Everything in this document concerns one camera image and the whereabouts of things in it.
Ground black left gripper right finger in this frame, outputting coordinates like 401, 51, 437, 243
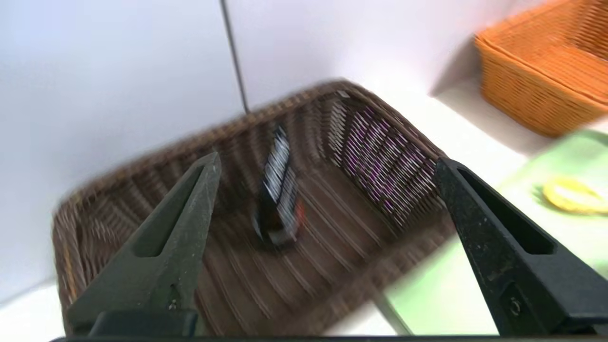
434, 157, 608, 336

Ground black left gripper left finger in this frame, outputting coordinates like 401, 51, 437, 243
66, 152, 222, 336

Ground yellow spatula with green handle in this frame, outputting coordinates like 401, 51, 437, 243
541, 175, 608, 215

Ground black cosmetic tube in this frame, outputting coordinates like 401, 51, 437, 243
251, 125, 305, 248

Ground dark brown wicker basket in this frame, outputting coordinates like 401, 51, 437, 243
51, 78, 457, 338

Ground orange wicker basket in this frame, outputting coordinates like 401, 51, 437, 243
474, 0, 608, 139

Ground light green plastic tray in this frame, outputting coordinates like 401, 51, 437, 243
327, 129, 608, 336

